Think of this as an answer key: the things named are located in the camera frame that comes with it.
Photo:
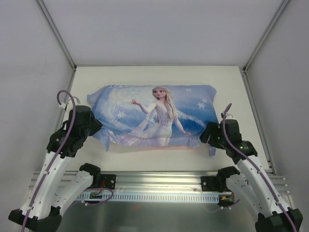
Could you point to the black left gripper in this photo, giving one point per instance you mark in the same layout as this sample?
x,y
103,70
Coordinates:
x,y
94,124

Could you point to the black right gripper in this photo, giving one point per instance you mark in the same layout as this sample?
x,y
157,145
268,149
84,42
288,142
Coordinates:
x,y
206,135

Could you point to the blue and pink printed pillowcase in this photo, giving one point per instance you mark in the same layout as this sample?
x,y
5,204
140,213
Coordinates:
x,y
153,116

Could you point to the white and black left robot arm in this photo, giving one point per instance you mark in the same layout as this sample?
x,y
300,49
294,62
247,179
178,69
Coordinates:
x,y
45,206

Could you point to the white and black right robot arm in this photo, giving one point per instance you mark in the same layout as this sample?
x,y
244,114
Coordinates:
x,y
248,180

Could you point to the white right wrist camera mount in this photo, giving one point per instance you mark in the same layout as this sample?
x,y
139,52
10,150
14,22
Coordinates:
x,y
227,116

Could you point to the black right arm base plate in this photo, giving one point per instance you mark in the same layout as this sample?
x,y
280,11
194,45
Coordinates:
x,y
211,184

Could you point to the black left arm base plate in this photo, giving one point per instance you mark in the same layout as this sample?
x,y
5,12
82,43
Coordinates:
x,y
104,181

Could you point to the aluminium mounting rail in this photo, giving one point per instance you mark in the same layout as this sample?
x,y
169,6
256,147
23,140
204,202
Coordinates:
x,y
164,182

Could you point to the white slotted cable duct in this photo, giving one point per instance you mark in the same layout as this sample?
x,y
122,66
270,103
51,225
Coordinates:
x,y
150,197

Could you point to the left aluminium frame post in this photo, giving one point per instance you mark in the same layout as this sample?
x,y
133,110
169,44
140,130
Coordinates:
x,y
48,17

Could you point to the aluminium frame post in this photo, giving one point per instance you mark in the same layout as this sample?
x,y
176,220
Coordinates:
x,y
267,32
48,17

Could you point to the right aluminium frame post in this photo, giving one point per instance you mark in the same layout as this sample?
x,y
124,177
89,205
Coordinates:
x,y
267,32

